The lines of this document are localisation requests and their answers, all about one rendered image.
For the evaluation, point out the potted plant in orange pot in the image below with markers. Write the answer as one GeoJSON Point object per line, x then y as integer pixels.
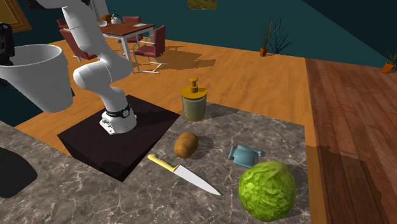
{"type": "Point", "coordinates": [389, 65]}
{"type": "Point", "coordinates": [266, 42]}

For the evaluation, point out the dark robot stand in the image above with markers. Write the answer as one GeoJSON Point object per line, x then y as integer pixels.
{"type": "Point", "coordinates": [108, 155]}

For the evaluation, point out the red chair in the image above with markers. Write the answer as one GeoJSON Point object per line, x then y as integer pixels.
{"type": "Point", "coordinates": [159, 38]}
{"type": "Point", "coordinates": [131, 19]}
{"type": "Point", "coordinates": [69, 43]}
{"type": "Point", "coordinates": [62, 23]}

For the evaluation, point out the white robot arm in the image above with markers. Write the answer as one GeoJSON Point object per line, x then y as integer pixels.
{"type": "Point", "coordinates": [93, 74]}

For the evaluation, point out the wooden dining table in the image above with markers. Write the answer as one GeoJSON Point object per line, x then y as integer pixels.
{"type": "Point", "coordinates": [127, 29]}

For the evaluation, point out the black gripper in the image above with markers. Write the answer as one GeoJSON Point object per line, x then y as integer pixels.
{"type": "Point", "coordinates": [5, 37]}

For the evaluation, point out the white cup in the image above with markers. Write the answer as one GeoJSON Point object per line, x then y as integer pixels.
{"type": "Point", "coordinates": [37, 83]}

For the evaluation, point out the light blue plastic holder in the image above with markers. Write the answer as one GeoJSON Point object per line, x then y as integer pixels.
{"type": "Point", "coordinates": [245, 156]}

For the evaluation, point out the green wall picture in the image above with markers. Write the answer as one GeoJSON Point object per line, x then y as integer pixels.
{"type": "Point", "coordinates": [202, 3]}

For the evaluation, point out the brown framed wall picture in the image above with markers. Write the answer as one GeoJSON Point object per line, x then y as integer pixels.
{"type": "Point", "coordinates": [12, 14]}

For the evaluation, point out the brown potato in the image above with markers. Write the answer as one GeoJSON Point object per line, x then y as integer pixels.
{"type": "Point", "coordinates": [185, 145]}

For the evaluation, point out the olive dispenser with yellow pump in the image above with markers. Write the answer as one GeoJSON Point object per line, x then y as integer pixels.
{"type": "Point", "coordinates": [193, 107]}

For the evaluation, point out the green lettuce head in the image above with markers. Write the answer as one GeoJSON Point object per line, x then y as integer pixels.
{"type": "Point", "coordinates": [266, 192]}

